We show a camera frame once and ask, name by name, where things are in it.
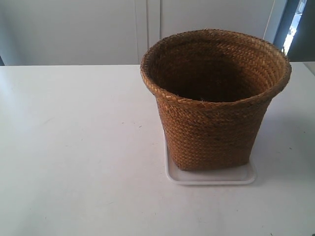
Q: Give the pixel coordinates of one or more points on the woven straw basket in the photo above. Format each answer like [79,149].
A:
[212,88]

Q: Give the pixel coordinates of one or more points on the white plastic tray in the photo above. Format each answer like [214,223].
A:
[242,175]

